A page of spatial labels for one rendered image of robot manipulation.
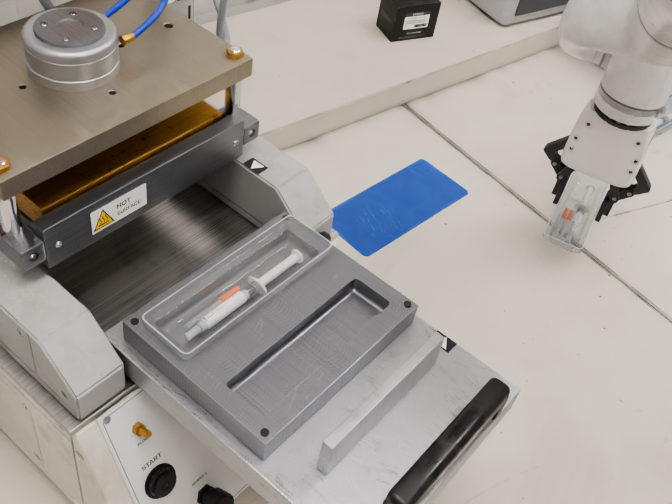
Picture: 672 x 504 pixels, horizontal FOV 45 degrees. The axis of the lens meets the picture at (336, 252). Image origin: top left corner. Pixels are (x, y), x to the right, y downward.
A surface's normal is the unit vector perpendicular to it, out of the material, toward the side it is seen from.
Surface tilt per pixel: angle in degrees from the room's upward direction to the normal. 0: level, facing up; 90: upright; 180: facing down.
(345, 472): 0
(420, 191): 0
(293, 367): 0
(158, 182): 90
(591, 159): 94
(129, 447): 65
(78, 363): 41
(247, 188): 90
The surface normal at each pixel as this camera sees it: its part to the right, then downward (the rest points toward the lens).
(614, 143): -0.42, 0.62
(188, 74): 0.14, -0.69
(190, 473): 0.74, 0.19
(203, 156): 0.76, 0.54
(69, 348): 0.60, -0.18
